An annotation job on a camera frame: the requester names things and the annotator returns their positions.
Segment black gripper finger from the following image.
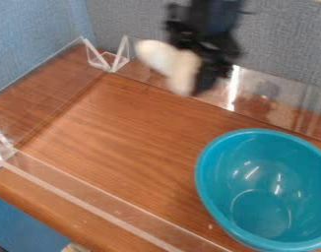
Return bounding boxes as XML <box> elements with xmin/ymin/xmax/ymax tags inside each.
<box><xmin>193</xmin><ymin>57</ymin><xmax>232</xmax><ymax>95</ymax></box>

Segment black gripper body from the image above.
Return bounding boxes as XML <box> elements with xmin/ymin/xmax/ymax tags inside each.
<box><xmin>165</xmin><ymin>0</ymin><xmax>245</xmax><ymax>66</ymax></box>

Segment white brown toy mushroom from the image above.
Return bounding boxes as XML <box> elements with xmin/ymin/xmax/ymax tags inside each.
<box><xmin>134</xmin><ymin>39</ymin><xmax>202</xmax><ymax>96</ymax></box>

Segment blue plastic bowl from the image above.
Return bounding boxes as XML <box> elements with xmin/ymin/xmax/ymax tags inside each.
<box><xmin>195</xmin><ymin>128</ymin><xmax>321</xmax><ymax>252</ymax></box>

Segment clear acrylic back barrier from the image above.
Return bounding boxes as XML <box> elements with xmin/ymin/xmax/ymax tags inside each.
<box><xmin>83</xmin><ymin>35</ymin><xmax>321</xmax><ymax>140</ymax></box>

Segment clear acrylic front barrier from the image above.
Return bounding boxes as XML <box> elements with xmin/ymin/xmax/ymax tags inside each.
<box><xmin>0</xmin><ymin>132</ymin><xmax>232</xmax><ymax>252</ymax></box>

